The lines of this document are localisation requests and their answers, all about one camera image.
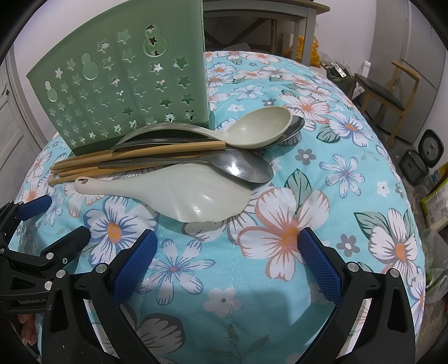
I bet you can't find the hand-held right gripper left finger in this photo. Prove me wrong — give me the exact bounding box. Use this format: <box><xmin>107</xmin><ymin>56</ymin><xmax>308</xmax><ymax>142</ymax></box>
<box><xmin>42</xmin><ymin>229</ymin><xmax>158</xmax><ymax>364</ymax></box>

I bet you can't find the teal floral quilt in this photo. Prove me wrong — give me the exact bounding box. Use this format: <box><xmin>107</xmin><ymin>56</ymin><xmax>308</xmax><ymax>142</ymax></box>
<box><xmin>7</xmin><ymin>51</ymin><xmax>429</xmax><ymax>364</ymax></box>

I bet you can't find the green plastic utensil holder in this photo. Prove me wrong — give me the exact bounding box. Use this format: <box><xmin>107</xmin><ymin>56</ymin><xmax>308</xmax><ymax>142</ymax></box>
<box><xmin>26</xmin><ymin>0</ymin><xmax>215</xmax><ymax>155</ymax></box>

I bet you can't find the wooden chair black seat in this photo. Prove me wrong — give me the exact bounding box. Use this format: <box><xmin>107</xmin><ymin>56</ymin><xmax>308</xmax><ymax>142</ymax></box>
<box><xmin>353</xmin><ymin>61</ymin><xmax>421</xmax><ymax>141</ymax></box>

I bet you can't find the black rice cooker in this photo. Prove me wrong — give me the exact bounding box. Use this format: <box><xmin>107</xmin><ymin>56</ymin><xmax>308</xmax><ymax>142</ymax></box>
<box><xmin>399</xmin><ymin>129</ymin><xmax>446</xmax><ymax>186</ymax></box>

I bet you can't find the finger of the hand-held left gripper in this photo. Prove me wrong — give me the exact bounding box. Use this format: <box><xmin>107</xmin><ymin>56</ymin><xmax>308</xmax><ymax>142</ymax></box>
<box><xmin>0</xmin><ymin>195</ymin><xmax>52</xmax><ymax>246</ymax></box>
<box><xmin>21</xmin><ymin>226</ymin><xmax>92</xmax><ymax>277</ymax></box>

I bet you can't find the yellow green rice sack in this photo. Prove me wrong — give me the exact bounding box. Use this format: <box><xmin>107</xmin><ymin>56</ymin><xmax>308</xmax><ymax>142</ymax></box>
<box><xmin>420</xmin><ymin>185</ymin><xmax>448</xmax><ymax>232</ymax></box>

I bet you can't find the silver fridge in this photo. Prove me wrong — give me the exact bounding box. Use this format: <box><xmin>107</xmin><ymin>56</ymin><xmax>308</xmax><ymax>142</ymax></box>
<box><xmin>399</xmin><ymin>0</ymin><xmax>448</xmax><ymax>146</ymax></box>

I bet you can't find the yellow plastic bag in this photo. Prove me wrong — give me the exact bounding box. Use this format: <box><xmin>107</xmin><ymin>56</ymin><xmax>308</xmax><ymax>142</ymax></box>
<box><xmin>283</xmin><ymin>35</ymin><xmax>321</xmax><ymax>68</ymax></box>

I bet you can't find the white panel door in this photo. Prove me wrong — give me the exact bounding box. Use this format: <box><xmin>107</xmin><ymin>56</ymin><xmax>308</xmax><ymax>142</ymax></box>
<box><xmin>0</xmin><ymin>45</ymin><xmax>41</xmax><ymax>197</ymax></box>

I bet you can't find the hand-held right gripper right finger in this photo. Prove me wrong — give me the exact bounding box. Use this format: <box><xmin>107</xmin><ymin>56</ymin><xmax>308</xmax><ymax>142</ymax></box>
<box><xmin>297</xmin><ymin>227</ymin><xmax>415</xmax><ymax>364</ymax></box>

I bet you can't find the metal spoon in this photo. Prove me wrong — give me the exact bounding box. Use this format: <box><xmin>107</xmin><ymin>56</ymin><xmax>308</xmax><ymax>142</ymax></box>
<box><xmin>111</xmin><ymin>115</ymin><xmax>306</xmax><ymax>152</ymax></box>
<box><xmin>99</xmin><ymin>149</ymin><xmax>274</xmax><ymax>183</ymax></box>

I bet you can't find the olive green bag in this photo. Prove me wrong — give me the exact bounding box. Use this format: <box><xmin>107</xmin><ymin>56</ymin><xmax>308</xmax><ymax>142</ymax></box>
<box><xmin>322</xmin><ymin>61</ymin><xmax>356</xmax><ymax>93</ymax></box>

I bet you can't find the white rice paddle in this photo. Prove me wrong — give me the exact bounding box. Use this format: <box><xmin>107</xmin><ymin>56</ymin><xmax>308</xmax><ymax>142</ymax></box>
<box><xmin>74</xmin><ymin>163</ymin><xmax>253</xmax><ymax>223</ymax></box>

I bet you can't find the grey dining table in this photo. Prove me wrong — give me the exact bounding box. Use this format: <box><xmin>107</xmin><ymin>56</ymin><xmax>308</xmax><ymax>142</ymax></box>
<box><xmin>202</xmin><ymin>0</ymin><xmax>331</xmax><ymax>65</ymax></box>

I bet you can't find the cream speckled spoon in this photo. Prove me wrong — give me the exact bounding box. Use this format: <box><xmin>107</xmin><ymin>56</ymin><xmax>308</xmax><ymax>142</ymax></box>
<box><xmin>121</xmin><ymin>107</ymin><xmax>293</xmax><ymax>148</ymax></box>

